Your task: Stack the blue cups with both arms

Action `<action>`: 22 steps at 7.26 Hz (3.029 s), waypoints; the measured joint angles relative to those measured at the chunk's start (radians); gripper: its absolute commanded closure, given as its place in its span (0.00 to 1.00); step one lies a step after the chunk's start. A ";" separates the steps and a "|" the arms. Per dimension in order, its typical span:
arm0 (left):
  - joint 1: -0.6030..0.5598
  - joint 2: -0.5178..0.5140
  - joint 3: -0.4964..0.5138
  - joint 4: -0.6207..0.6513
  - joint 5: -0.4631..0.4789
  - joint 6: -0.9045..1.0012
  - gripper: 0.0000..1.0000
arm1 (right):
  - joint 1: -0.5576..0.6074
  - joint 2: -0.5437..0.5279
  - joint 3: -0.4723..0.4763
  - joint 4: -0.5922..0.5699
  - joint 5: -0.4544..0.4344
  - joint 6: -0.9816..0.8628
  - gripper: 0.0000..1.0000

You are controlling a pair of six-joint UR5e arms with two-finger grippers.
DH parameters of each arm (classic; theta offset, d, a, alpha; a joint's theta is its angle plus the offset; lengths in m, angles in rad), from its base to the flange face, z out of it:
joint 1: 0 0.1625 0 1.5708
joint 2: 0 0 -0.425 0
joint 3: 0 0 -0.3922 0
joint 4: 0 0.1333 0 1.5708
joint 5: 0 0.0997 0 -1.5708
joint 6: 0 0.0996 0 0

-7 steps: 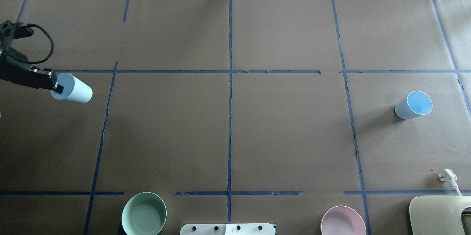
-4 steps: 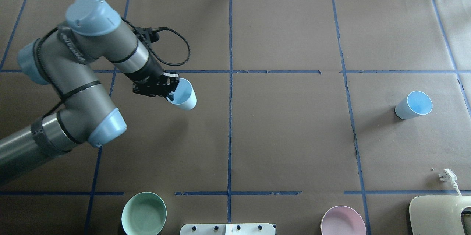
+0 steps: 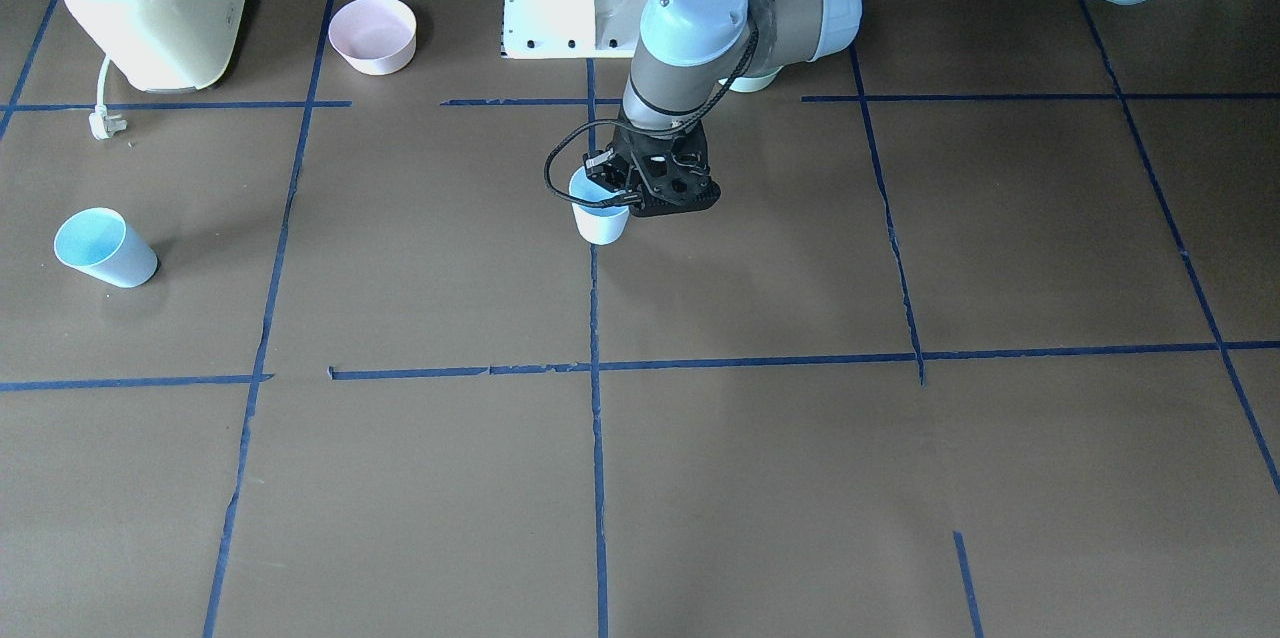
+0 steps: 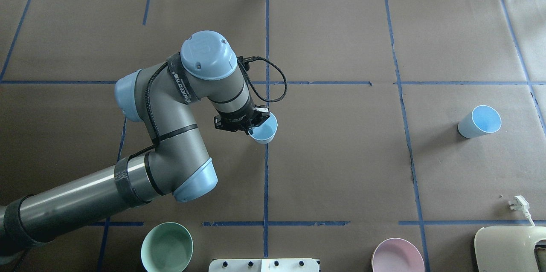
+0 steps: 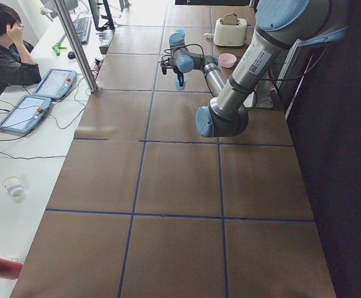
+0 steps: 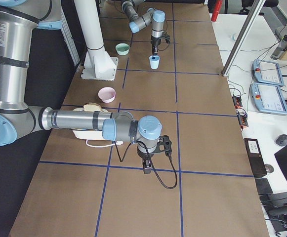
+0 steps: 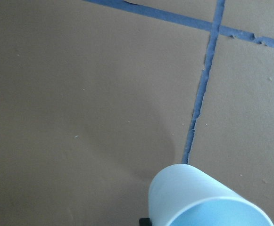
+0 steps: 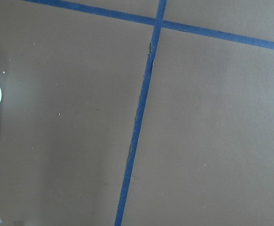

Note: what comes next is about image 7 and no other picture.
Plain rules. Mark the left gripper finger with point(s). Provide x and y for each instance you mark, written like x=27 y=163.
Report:
x=144 y=222

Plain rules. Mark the blue cup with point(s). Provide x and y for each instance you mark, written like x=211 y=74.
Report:
x=182 y=195

